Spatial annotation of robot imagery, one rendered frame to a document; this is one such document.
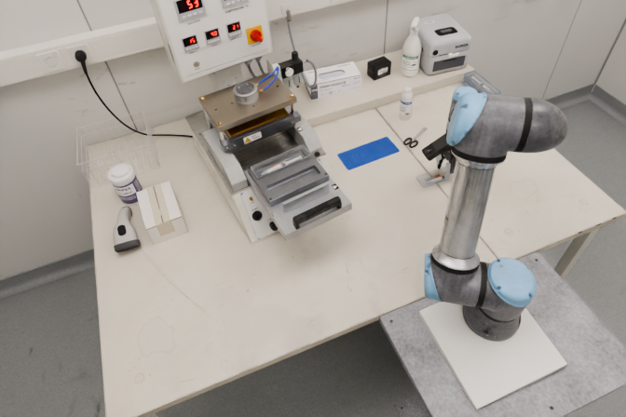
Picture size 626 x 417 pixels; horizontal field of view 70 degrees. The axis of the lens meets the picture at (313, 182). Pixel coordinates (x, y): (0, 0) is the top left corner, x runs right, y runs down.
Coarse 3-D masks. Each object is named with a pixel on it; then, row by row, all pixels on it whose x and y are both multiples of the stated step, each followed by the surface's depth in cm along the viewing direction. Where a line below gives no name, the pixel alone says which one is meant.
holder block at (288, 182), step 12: (312, 156) 140; (288, 168) 137; (300, 168) 137; (312, 168) 138; (252, 180) 138; (264, 180) 135; (276, 180) 134; (288, 180) 136; (300, 180) 136; (312, 180) 133; (324, 180) 135; (264, 192) 131; (276, 192) 133; (288, 192) 131; (300, 192) 133; (276, 204) 131
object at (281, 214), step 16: (256, 192) 135; (304, 192) 134; (320, 192) 131; (336, 192) 133; (272, 208) 130; (288, 208) 128; (304, 208) 129; (336, 208) 129; (288, 224) 126; (304, 224) 125; (288, 240) 126
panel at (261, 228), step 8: (320, 160) 150; (240, 192) 141; (248, 192) 142; (248, 200) 143; (256, 200) 144; (248, 208) 144; (256, 208) 145; (264, 208) 146; (248, 216) 145; (264, 216) 147; (256, 224) 147; (264, 224) 148; (256, 232) 148; (264, 232) 149; (272, 232) 150
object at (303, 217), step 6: (336, 198) 126; (324, 204) 125; (330, 204) 125; (336, 204) 126; (306, 210) 124; (312, 210) 124; (318, 210) 124; (324, 210) 125; (294, 216) 123; (300, 216) 122; (306, 216) 123; (312, 216) 124; (294, 222) 123; (300, 222) 123
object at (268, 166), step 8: (288, 152) 141; (296, 152) 141; (304, 152) 140; (272, 160) 139; (280, 160) 139; (288, 160) 138; (296, 160) 138; (256, 168) 137; (264, 168) 136; (272, 168) 136
